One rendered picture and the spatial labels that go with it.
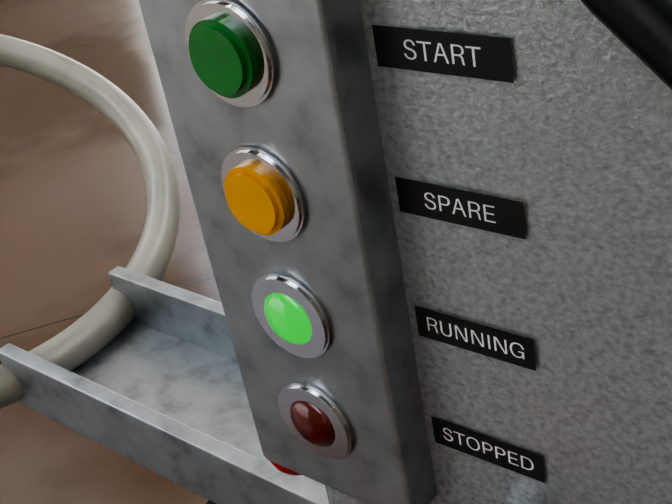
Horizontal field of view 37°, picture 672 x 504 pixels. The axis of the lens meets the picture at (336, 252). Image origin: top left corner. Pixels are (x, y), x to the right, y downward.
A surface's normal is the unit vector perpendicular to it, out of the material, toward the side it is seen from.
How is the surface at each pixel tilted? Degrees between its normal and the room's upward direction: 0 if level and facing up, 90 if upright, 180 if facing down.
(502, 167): 90
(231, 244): 90
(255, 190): 90
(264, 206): 90
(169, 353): 1
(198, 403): 1
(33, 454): 0
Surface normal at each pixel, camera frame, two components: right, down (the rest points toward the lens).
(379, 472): -0.59, 0.51
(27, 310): -0.16, -0.84
